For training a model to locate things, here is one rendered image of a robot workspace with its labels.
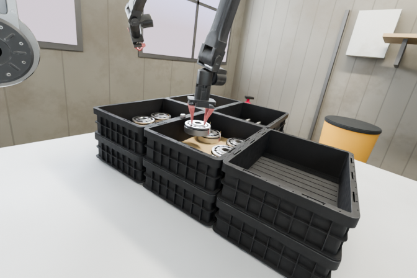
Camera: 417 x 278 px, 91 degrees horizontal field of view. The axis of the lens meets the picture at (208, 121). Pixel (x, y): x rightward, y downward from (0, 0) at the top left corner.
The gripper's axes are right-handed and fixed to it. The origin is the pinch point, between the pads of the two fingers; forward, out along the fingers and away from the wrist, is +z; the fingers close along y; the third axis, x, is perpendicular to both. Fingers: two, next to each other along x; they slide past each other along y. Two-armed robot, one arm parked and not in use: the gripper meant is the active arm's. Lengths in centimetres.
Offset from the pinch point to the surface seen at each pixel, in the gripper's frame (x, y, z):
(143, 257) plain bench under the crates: 36.0, 15.6, 24.1
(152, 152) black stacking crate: 11.5, 16.1, 8.3
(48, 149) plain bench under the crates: -19, 61, 25
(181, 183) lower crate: 22.1, 6.6, 13.0
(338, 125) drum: -75, -144, 15
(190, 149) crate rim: 23.6, 5.7, 1.0
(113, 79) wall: -161, 67, 11
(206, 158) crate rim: 27.6, 1.6, 1.3
